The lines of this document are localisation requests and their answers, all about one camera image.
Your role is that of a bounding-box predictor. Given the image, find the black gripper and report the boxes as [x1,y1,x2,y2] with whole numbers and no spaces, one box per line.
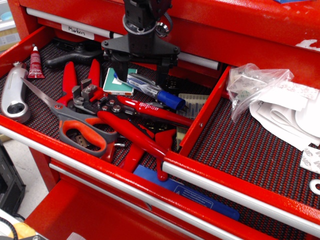
[101,32,180,86]

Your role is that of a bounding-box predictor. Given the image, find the blue capped marker pen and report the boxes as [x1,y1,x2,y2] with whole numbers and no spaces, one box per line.
[120,72,186,111]

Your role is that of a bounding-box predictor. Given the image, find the open left red drawer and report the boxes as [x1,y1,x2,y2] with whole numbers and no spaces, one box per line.
[0,24,233,236]

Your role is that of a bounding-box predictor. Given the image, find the open red drawer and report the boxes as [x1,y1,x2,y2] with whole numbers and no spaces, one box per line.
[0,24,233,236]
[162,70,320,237]

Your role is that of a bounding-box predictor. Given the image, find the open right red drawer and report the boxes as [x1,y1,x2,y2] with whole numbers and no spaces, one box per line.
[162,70,320,237]

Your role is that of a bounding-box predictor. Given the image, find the green white small box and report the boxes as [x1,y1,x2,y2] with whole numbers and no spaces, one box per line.
[102,67,134,96]

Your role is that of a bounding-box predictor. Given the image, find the black labelled bit holder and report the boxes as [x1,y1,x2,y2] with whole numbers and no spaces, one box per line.
[163,79,186,95]

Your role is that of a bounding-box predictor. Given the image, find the silver cabinet key lock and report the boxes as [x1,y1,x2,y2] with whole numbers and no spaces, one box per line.
[155,22,169,38]

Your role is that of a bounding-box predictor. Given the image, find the red metal tool chest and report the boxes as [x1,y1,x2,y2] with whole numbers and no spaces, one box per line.
[0,0,320,240]

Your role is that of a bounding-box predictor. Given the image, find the black spring clamp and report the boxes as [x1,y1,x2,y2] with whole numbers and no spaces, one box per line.
[44,37,104,69]

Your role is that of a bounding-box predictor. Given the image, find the clear drill bit case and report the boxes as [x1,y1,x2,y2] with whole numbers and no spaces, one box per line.
[176,93,209,120]

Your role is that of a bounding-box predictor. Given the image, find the white Markers label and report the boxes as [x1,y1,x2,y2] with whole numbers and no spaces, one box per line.
[61,24,95,40]

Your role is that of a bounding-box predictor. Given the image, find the red grey scissors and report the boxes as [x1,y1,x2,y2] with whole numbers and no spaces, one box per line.
[21,78,119,158]

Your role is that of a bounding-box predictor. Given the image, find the clear plastic zip bag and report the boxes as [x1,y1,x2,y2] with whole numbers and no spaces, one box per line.
[226,63,294,122]

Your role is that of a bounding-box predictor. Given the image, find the red threadlocker tube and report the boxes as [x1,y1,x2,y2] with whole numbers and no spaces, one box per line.
[28,46,45,79]

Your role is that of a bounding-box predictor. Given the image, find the silver utility knife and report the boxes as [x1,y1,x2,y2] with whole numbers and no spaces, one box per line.
[0,61,31,123]

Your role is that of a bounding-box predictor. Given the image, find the white paper sheets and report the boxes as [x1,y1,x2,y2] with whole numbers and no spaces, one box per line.
[249,81,320,151]

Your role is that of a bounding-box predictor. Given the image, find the black storage crate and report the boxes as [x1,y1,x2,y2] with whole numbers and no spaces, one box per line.
[0,142,26,215]

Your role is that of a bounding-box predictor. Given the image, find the white 3M adhesive strip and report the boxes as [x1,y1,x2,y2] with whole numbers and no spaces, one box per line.
[299,146,320,174]

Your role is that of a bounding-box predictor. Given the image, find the silver metal washer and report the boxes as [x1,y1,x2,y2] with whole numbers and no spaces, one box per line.
[309,179,320,195]

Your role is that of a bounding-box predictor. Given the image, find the red automatic wire stripper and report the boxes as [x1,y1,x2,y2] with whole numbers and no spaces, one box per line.
[71,78,195,182]

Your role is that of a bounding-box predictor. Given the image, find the red handled crimping pliers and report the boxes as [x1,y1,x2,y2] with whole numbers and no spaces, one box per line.
[57,59,101,108]

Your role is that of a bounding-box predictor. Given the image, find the red handled pliers underneath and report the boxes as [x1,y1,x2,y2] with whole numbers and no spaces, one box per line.
[118,127,177,173]

